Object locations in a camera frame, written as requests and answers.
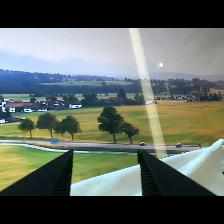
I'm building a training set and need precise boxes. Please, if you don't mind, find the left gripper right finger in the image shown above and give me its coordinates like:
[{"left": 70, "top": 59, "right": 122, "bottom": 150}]
[{"left": 136, "top": 149, "right": 217, "bottom": 197}]

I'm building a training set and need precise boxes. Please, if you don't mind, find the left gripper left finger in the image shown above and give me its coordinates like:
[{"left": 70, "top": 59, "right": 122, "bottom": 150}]
[{"left": 0, "top": 148, "right": 75, "bottom": 197}]

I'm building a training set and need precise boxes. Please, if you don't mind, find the white garment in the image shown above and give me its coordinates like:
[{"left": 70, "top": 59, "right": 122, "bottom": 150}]
[{"left": 69, "top": 138, "right": 224, "bottom": 197}]

